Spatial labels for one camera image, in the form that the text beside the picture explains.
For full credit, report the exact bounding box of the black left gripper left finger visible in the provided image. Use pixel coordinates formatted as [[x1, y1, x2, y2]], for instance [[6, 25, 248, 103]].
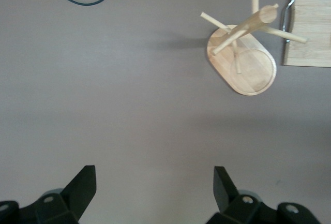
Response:
[[0, 165, 97, 224]]

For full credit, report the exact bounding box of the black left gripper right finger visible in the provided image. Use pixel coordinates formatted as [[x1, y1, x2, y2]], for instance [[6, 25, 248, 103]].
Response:
[[206, 166, 320, 224]]

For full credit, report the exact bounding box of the wooden mug tree stand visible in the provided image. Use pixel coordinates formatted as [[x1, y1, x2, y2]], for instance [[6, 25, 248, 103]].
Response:
[[200, 0, 309, 96]]

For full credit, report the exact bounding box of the bamboo cutting board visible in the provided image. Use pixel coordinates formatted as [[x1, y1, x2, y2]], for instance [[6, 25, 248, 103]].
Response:
[[281, 0, 331, 68]]

